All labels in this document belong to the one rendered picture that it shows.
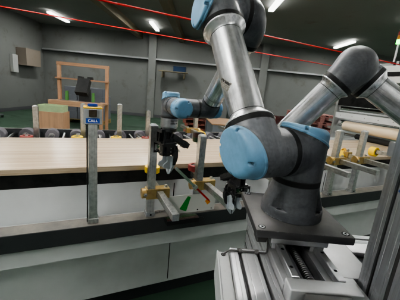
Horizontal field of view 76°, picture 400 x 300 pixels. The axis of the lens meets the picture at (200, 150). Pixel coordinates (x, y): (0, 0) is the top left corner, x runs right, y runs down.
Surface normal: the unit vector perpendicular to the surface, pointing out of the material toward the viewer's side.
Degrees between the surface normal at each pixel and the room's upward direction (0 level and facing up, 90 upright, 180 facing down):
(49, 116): 90
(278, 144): 61
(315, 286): 0
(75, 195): 90
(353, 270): 0
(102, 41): 90
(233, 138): 96
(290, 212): 72
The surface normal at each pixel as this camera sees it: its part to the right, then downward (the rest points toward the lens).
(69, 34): -0.01, 0.22
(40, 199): 0.40, 0.25
